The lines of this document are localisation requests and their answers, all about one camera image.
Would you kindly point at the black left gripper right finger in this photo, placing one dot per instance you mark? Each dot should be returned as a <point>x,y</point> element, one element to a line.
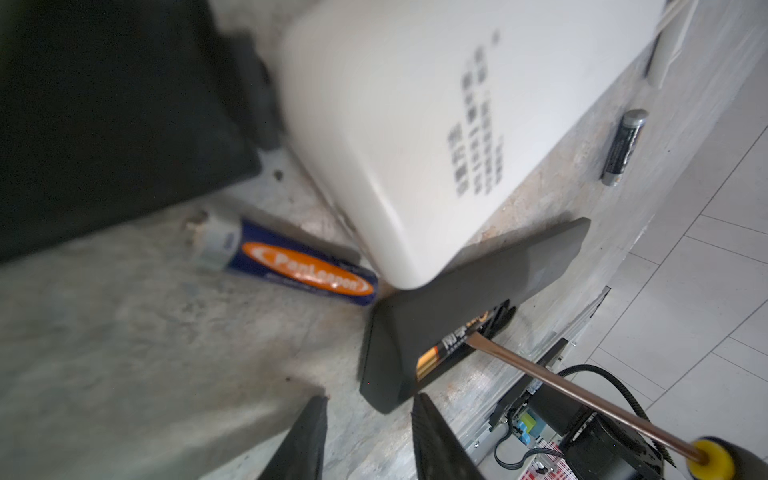
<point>438,453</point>

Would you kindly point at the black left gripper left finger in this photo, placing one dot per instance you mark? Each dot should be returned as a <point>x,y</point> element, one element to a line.
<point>301,453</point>

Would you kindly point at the black remote control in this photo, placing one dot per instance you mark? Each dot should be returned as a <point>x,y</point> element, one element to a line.
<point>406,324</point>

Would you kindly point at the orange battery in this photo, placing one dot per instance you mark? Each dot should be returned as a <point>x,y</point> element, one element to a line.
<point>223,241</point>

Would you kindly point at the black yellow screwdriver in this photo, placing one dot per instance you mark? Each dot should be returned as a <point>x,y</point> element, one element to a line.
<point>707,458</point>

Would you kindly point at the white remote control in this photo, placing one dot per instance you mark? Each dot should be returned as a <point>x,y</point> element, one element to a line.
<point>418,119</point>

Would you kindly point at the black remote battery cover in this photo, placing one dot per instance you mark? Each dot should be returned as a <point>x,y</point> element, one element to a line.
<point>111,110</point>

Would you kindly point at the white battery cover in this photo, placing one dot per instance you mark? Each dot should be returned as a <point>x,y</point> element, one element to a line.
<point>671,33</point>

